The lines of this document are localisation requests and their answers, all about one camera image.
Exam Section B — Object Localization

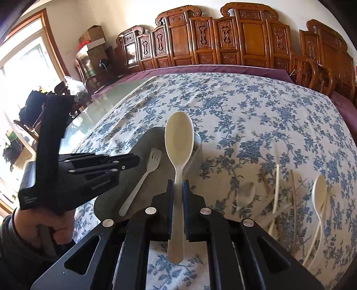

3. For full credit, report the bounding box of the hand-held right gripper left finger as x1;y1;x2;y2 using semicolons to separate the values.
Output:
31;179;175;290

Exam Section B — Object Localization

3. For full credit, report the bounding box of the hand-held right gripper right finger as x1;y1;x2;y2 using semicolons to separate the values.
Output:
182;179;325;290

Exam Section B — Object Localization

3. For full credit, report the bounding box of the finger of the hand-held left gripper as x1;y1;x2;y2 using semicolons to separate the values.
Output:
67;167;125;176
58;153;140;171

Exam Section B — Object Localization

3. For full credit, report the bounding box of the grey tray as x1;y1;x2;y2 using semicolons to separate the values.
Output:
93;127;203;224

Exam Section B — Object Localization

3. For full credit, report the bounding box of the white plastic fork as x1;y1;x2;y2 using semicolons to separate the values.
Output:
118;148;163;217

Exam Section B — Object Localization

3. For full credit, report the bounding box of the clear plastic spoon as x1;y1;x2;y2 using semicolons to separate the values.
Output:
236;182;256;211

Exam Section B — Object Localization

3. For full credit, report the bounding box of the large cream plastic spoon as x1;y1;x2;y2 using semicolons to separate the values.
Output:
164;112;194;264

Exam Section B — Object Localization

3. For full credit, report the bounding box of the white chopstick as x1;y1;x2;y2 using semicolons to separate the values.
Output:
272;164;280;215

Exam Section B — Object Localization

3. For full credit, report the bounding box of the brown wooden chopstick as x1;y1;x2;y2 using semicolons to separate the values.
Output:
290;170;302;224

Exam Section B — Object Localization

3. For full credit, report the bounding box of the slim white plastic spoon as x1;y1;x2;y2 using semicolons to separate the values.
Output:
303;174;328;269

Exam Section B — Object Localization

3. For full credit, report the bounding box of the person's left hand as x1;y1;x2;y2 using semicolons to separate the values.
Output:
12;208;76;246

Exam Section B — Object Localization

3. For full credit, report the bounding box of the clear plastic bag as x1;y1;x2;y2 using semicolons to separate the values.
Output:
64;75;87;96

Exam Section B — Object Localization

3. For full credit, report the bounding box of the black bag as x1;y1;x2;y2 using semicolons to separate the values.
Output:
19;91;46;121

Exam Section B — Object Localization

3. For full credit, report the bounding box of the wooden cabinet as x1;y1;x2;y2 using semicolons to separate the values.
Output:
74;46;115;94

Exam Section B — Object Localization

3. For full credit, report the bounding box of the wooden framed window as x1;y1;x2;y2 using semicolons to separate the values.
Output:
0;8;71;215

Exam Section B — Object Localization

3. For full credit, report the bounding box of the white cardboard box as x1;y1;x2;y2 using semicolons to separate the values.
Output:
76;38;107;53

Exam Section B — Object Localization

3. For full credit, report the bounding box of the carved wooden chair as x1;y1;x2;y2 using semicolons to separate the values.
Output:
116;25;153;75

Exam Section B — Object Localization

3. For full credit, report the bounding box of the blue floral tablecloth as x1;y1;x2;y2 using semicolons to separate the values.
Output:
67;73;353;290

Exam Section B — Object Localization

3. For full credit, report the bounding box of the brown cardboard box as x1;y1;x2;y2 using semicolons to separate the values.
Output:
79;26;106;45

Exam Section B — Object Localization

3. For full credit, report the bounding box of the carved wooden bench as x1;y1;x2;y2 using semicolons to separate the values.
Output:
213;2;293;70
299;19;357;108
152;5;215;68

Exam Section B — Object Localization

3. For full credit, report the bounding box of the round-back wooden armchair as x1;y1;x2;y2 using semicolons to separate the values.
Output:
290;54;334;97

